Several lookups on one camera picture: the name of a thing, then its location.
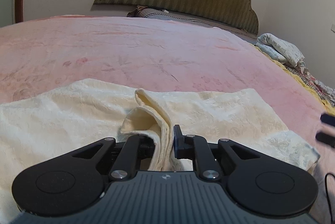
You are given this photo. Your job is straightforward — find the striped grey pillow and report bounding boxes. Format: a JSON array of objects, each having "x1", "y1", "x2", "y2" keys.
[{"x1": 127, "y1": 5, "x2": 257, "y2": 39}]

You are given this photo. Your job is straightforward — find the black cable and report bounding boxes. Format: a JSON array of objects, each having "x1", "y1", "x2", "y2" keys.
[{"x1": 323, "y1": 172, "x2": 335, "y2": 214}]

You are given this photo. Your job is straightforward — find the yellow bed sheet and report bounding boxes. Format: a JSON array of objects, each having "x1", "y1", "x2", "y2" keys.
[{"x1": 255, "y1": 42, "x2": 334, "y2": 114}]

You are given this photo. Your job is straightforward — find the cream white pants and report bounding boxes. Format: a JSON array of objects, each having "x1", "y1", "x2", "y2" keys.
[{"x1": 1, "y1": 79, "x2": 320, "y2": 223}]

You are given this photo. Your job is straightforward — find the pink bed blanket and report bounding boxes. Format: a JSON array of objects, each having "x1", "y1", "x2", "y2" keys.
[{"x1": 1, "y1": 15, "x2": 334, "y2": 183}]

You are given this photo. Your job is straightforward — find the floral white quilt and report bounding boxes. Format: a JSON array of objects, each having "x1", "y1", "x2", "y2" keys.
[{"x1": 255, "y1": 33, "x2": 308, "y2": 73}]

